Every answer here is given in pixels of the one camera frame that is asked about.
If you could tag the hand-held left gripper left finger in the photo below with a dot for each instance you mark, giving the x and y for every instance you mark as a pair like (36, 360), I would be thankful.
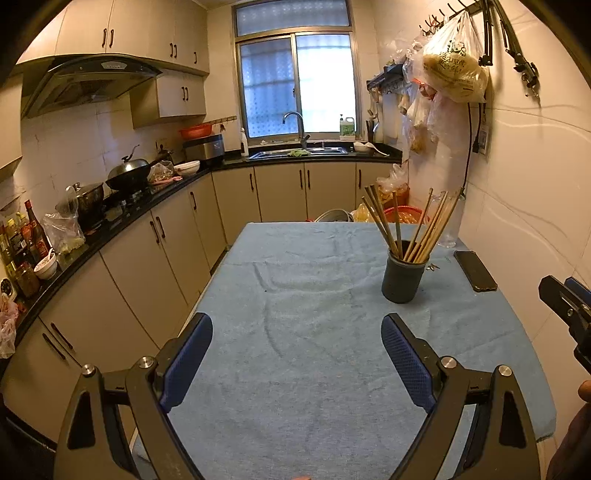
(187, 364)

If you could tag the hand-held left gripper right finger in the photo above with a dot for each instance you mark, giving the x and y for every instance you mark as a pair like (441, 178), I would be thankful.
(406, 364)

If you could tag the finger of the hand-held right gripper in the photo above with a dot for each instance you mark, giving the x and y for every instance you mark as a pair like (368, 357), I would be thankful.
(565, 307)
(581, 291)

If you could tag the black plastic cup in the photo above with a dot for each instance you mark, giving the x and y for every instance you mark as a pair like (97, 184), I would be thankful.
(404, 279)

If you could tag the bunch of wooden chopsticks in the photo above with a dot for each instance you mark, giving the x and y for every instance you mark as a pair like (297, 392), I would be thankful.
(415, 230)

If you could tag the person's right forearm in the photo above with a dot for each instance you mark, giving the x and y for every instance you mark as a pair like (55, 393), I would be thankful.
(570, 443)

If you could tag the person's right hand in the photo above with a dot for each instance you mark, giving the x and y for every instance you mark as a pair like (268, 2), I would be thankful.
(585, 391)

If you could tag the black smartphone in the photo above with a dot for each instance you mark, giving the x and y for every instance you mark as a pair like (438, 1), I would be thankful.
(475, 271)

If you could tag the blue towel table cloth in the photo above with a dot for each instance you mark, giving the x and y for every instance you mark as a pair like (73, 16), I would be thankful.
(300, 369)

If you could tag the clear glass pitcher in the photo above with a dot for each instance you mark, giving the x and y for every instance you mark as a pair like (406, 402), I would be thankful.
(450, 230)

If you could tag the red plastic basket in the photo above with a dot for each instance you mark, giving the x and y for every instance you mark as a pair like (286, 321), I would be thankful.
(408, 214)

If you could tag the yellow plastic bag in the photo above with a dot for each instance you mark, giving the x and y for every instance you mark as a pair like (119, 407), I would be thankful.
(362, 214)

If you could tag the grey metal pot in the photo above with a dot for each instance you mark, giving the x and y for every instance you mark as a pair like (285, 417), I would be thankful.
(332, 216)

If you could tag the white mortar bowl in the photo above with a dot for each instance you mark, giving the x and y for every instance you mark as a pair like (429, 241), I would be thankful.
(46, 267)

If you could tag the gas stove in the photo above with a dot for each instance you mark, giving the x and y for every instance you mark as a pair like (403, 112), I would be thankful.
(120, 198)

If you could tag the clear crumpled plastic bag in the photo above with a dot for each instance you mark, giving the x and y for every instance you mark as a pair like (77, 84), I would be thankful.
(64, 233)

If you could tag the clear bag of food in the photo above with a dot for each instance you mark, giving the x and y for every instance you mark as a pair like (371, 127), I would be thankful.
(392, 184)

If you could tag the pink plastic bag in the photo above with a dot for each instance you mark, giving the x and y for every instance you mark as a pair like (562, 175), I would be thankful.
(7, 327)

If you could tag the steel cooking pot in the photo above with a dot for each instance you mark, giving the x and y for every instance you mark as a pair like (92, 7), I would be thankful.
(90, 198)

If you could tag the plastic bag of food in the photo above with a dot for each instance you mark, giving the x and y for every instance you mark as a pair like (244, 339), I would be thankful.
(160, 173)

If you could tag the beige lower cabinets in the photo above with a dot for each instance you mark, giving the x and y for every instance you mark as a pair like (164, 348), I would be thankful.
(277, 189)

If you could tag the black wok with lid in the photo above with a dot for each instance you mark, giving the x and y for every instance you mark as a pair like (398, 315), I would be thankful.
(129, 173)

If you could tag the group of condiment bottles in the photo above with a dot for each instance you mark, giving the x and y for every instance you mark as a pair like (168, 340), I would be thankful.
(21, 249)

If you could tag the black kitchen countertop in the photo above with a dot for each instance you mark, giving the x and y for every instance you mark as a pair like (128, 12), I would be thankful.
(231, 162)

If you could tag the steel countertop appliance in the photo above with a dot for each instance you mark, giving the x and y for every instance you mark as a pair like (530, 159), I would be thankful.
(204, 148)

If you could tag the white bowl with ladle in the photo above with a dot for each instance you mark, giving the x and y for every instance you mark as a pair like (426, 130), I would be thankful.
(364, 146)

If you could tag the hanging clear plastic bag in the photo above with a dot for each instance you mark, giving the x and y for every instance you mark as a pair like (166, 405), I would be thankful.
(445, 115)

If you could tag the white plastic bottle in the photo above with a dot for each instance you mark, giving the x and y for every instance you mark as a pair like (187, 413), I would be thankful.
(244, 145)

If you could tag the steel kitchen sink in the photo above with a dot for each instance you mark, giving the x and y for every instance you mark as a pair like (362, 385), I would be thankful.
(318, 151)

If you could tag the red plastic basin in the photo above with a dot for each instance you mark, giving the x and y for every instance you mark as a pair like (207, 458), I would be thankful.
(196, 132)

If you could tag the dark utensil holder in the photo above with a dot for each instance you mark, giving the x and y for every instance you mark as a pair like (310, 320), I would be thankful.
(371, 131)

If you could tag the green dish cloth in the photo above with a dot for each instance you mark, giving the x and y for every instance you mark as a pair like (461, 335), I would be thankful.
(298, 153)

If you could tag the green detergent bottle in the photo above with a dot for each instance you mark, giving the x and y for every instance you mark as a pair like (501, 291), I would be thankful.
(347, 128)

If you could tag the hanging yellow-filled plastic bag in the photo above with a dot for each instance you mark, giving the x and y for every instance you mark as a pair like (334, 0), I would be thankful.
(455, 74)

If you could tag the steel sink faucet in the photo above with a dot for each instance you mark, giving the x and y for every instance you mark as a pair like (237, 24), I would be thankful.
(300, 124)

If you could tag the black range hood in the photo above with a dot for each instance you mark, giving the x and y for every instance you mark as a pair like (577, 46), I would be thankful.
(87, 81)

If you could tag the kitchen window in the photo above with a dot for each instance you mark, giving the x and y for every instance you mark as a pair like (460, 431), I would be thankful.
(295, 78)

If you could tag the wall power socket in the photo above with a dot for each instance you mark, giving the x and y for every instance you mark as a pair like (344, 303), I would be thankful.
(483, 140)

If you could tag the small beige wall cabinet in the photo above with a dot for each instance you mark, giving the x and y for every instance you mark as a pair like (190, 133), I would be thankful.
(175, 97)

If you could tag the wall shelf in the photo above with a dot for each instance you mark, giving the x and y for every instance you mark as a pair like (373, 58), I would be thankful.
(385, 78)

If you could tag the black wall hook rack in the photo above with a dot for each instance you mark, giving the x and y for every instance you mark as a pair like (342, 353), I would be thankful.
(450, 14)

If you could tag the beige upper wall cabinets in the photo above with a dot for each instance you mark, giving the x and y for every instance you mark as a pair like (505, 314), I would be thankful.
(138, 27)

